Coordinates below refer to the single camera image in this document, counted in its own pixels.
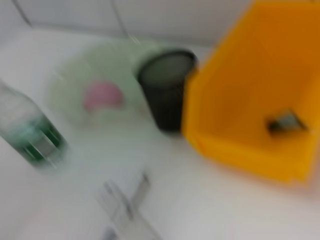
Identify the pink peach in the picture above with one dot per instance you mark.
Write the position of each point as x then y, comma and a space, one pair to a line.
102, 96

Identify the clear green-label water bottle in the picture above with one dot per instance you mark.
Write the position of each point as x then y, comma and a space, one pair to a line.
32, 130

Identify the black mesh pen holder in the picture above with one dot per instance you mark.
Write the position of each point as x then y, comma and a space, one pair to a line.
165, 100

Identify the green glass fruit bowl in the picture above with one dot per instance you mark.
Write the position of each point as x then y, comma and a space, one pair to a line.
75, 70

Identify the yellow plastic bin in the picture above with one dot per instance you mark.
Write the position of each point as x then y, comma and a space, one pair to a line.
237, 100

